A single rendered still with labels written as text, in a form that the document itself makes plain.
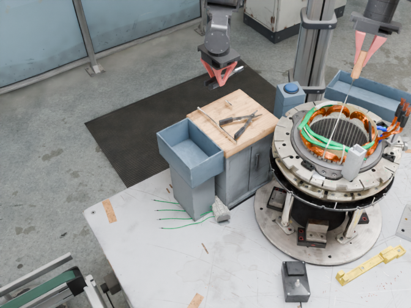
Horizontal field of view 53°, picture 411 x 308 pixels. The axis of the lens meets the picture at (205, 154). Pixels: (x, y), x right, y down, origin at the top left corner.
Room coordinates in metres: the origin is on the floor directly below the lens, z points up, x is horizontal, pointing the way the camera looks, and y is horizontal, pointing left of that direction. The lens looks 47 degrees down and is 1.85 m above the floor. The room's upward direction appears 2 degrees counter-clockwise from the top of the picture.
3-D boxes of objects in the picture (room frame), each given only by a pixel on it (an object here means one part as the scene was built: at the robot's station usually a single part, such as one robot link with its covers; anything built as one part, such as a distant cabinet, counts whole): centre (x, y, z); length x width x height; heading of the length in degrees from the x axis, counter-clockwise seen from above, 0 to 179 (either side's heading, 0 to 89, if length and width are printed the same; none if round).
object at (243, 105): (0.87, -0.08, 1.05); 0.20 x 0.19 x 0.02; 124
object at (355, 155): (0.62, -0.34, 1.14); 0.03 x 0.03 x 0.09; 38
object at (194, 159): (0.78, 0.04, 0.92); 0.17 x 0.11 x 0.28; 34
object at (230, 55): (0.89, -0.04, 1.29); 0.10 x 0.07 x 0.07; 35
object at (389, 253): (0.54, -0.45, 0.80); 0.22 x 0.04 x 0.03; 115
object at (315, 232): (0.62, -0.31, 0.85); 0.06 x 0.04 x 0.05; 80
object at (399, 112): (0.70, -0.46, 1.21); 0.04 x 0.04 x 0.03; 38
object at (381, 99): (0.97, -0.51, 0.92); 0.25 x 0.11 x 0.28; 53
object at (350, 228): (0.63, -0.40, 0.91); 0.02 x 0.02 x 0.21
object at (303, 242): (0.62, -0.30, 0.81); 0.08 x 0.05 x 0.02; 80
